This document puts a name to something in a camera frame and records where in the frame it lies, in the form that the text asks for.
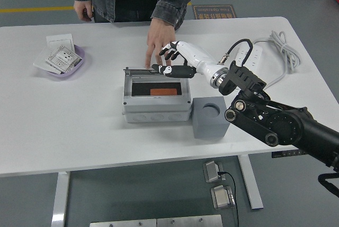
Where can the person's right hand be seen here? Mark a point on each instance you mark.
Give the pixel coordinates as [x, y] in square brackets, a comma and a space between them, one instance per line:
[80, 9]

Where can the person's left hand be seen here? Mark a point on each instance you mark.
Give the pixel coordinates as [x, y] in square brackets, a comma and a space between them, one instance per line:
[161, 36]

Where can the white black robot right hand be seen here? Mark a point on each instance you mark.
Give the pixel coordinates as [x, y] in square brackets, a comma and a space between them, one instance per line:
[196, 56]

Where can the orange cylinder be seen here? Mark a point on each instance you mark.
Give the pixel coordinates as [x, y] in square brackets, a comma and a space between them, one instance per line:
[164, 91]

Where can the grey junction box with lid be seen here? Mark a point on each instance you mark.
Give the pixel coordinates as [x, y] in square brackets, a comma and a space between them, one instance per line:
[156, 110]

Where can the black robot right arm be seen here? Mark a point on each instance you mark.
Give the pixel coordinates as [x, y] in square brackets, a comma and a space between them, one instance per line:
[280, 123]

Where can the grey cube with round hole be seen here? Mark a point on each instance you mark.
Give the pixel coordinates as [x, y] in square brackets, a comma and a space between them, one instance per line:
[209, 127]

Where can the purple plastic tray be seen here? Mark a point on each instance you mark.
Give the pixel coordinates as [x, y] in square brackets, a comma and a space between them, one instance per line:
[80, 54]

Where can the brown floor sign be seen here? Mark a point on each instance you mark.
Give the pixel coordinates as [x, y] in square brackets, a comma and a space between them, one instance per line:
[212, 12]

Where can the printed white socket plate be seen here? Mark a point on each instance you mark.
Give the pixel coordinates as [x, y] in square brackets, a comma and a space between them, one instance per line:
[62, 57]

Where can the yellow floor tape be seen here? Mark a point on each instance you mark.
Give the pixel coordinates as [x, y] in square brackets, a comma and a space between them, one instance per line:
[26, 9]

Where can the white power strip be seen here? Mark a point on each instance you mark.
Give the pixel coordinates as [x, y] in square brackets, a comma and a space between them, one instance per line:
[255, 57]

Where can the white flat plate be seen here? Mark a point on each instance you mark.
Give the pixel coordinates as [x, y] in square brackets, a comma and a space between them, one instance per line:
[39, 62]

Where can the metal foot pedal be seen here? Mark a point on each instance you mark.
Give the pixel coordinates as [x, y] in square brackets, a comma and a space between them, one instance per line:
[212, 171]
[221, 197]

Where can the black table control panel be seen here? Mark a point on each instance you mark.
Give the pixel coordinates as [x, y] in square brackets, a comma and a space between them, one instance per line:
[288, 154]

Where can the white table leg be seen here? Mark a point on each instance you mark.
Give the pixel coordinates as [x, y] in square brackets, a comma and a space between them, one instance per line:
[61, 197]
[251, 184]

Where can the plain white switch plate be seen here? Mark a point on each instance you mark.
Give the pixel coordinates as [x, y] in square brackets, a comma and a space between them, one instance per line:
[59, 40]

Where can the grey metal base plate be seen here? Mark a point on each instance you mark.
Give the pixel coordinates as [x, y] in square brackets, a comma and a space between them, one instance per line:
[121, 223]
[189, 221]

